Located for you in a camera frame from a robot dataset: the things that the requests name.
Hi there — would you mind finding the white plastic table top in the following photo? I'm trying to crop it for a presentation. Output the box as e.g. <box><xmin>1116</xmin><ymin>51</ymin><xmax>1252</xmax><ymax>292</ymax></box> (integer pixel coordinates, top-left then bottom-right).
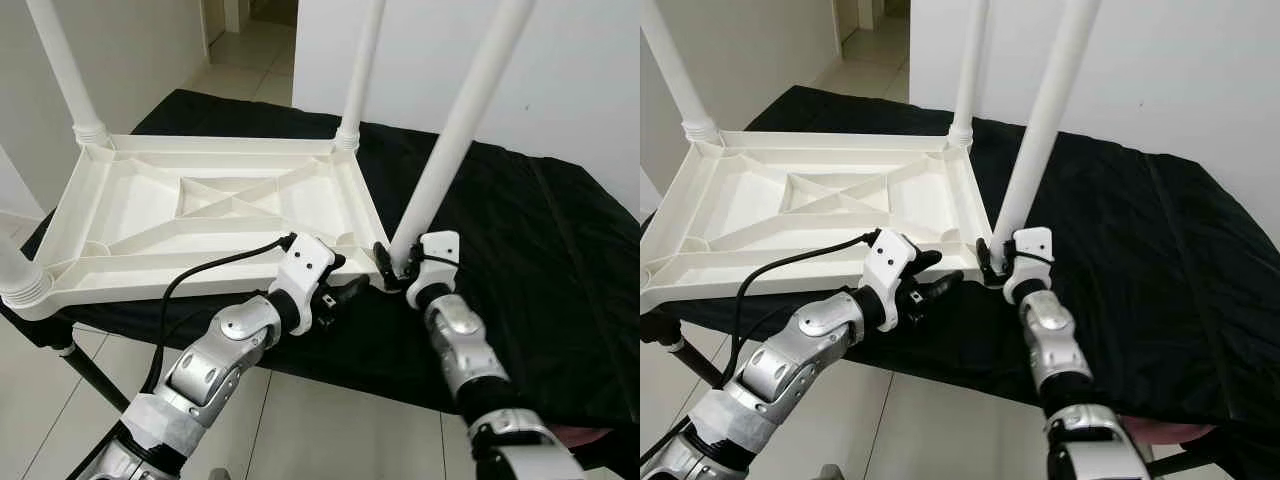
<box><xmin>5</xmin><ymin>133</ymin><xmax>396</xmax><ymax>323</ymax></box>
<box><xmin>640</xmin><ymin>130</ymin><xmax>993</xmax><ymax>313</ymax></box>

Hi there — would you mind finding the black cloth table cover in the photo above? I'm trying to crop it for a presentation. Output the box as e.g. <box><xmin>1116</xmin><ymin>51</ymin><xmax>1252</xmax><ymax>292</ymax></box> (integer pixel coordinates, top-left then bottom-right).
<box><xmin>0</xmin><ymin>88</ymin><xmax>641</xmax><ymax>461</ymax></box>
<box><xmin>640</xmin><ymin>85</ymin><xmax>1280</xmax><ymax>476</ymax></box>

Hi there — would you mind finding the black metal table leg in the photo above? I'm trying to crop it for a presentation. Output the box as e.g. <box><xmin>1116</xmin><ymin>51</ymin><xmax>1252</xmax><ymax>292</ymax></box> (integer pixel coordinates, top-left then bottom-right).
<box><xmin>1150</xmin><ymin>450</ymin><xmax>1221</xmax><ymax>477</ymax></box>
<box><xmin>665</xmin><ymin>340</ymin><xmax>726</xmax><ymax>391</ymax></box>
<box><xmin>55</xmin><ymin>340</ymin><xmax>131</xmax><ymax>413</ymax></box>

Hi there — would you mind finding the pink cushion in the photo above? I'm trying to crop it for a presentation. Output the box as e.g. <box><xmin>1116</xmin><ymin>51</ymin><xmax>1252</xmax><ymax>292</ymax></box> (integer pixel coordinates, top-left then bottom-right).
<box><xmin>1125</xmin><ymin>420</ymin><xmax>1216</xmax><ymax>446</ymax></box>
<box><xmin>550</xmin><ymin>425</ymin><xmax>613</xmax><ymax>447</ymax></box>

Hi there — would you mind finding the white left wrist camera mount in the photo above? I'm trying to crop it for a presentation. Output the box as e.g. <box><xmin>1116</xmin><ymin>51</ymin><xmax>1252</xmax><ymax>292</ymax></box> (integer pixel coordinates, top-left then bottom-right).
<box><xmin>862</xmin><ymin>230</ymin><xmax>926</xmax><ymax>331</ymax></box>
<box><xmin>268</xmin><ymin>235</ymin><xmax>338</xmax><ymax>334</ymax></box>

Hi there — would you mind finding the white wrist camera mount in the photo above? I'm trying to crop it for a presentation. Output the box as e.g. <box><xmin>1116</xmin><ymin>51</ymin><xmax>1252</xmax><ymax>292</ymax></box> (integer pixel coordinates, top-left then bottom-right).
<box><xmin>405</xmin><ymin>230</ymin><xmax>461</xmax><ymax>309</ymax></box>
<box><xmin>268</xmin><ymin>235</ymin><xmax>338</xmax><ymax>334</ymax></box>
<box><xmin>862</xmin><ymin>230</ymin><xmax>926</xmax><ymax>331</ymax></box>
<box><xmin>1003</xmin><ymin>227</ymin><xmax>1054</xmax><ymax>304</ymax></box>

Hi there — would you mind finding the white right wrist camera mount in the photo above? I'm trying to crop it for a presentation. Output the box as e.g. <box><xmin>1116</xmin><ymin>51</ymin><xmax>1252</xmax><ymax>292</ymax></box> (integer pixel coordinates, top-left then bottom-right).
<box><xmin>405</xmin><ymin>230</ymin><xmax>461</xmax><ymax>309</ymax></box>
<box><xmin>1003</xmin><ymin>227</ymin><xmax>1054</xmax><ymax>304</ymax></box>

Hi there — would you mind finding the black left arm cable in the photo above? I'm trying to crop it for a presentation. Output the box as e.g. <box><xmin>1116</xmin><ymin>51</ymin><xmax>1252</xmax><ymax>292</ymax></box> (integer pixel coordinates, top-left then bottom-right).
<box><xmin>735</xmin><ymin>230</ymin><xmax>881</xmax><ymax>386</ymax></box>
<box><xmin>140</xmin><ymin>233</ymin><xmax>299</xmax><ymax>396</ymax></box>

